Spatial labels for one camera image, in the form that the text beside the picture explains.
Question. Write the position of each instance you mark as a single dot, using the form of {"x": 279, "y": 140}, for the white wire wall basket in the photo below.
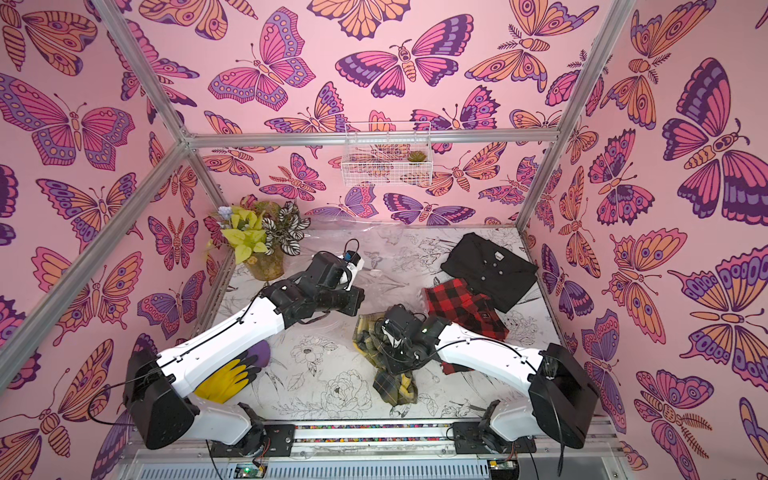
{"x": 376, "y": 153}

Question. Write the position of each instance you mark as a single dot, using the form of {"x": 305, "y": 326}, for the yellow rubber glove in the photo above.
{"x": 230, "y": 379}

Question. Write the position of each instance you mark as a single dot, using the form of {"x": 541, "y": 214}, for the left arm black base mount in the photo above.
{"x": 262, "y": 440}

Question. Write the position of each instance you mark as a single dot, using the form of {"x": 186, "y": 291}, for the black folded shirt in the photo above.
{"x": 491, "y": 270}

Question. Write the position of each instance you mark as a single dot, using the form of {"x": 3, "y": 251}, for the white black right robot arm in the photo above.
{"x": 561, "y": 397}

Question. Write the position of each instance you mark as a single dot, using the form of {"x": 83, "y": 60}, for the red black plaid shirt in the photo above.
{"x": 455, "y": 301}

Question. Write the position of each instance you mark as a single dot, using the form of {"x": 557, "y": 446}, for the small green succulent plant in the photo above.
{"x": 417, "y": 156}

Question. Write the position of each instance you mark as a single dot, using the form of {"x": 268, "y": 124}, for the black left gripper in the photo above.
{"x": 356, "y": 300}

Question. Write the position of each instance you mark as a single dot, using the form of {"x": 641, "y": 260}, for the aluminium front rail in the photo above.
{"x": 392, "y": 438}

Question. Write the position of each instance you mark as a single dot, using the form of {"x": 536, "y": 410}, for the clear plastic vacuum bag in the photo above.
{"x": 399, "y": 261}

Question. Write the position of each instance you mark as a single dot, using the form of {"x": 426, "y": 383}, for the yellow plaid shirt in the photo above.
{"x": 370, "y": 341}

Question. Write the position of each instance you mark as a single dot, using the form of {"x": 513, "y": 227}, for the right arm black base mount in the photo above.
{"x": 478, "y": 437}

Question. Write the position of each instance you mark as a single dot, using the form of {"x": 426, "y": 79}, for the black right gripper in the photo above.
{"x": 393, "y": 339}

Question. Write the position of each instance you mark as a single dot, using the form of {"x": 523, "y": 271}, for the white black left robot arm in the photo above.
{"x": 159, "y": 391}

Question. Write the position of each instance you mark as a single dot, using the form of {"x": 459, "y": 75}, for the potted plant in glass vase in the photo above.
{"x": 260, "y": 233}

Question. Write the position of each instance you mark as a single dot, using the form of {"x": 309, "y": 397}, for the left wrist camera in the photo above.
{"x": 352, "y": 265}

